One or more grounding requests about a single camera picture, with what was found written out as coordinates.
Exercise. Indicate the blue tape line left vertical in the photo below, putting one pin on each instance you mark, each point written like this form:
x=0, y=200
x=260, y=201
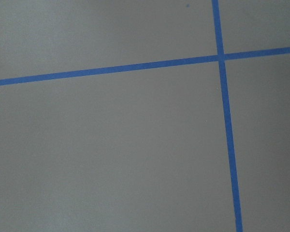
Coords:
x=227, y=117

